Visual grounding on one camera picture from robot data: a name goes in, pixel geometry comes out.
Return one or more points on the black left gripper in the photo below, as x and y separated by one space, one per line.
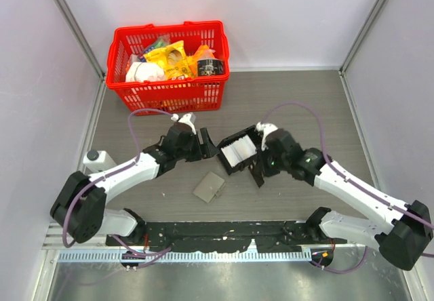
206 150

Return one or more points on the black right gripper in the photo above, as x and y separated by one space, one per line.
263 168

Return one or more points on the black card box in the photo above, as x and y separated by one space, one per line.
256 139

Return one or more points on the grey leather card holder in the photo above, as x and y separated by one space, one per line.
209 188

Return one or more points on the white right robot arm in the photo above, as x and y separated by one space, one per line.
400 231

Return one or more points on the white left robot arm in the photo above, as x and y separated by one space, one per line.
80 208

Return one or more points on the stack of white cards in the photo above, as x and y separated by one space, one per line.
239 150

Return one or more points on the red plastic shopping basket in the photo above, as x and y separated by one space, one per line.
174 96

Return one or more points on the black labelled bottle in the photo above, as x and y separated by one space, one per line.
210 67

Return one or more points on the yellow snack bag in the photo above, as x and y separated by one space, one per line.
172 59

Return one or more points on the orange snack packet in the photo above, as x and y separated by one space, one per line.
203 52

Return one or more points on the white crumpled plastic bag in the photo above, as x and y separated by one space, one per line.
145 71

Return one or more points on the white device with grey button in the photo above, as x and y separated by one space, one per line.
98 161

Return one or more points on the green blue snack packet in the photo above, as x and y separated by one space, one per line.
161 41

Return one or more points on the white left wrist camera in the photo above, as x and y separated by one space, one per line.
187 119

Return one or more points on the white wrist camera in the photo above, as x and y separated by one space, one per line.
265 129
187 119

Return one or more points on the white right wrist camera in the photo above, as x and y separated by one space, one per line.
265 129

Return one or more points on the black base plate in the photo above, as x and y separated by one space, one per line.
227 237

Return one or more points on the white slotted cable duct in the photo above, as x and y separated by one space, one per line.
120 255

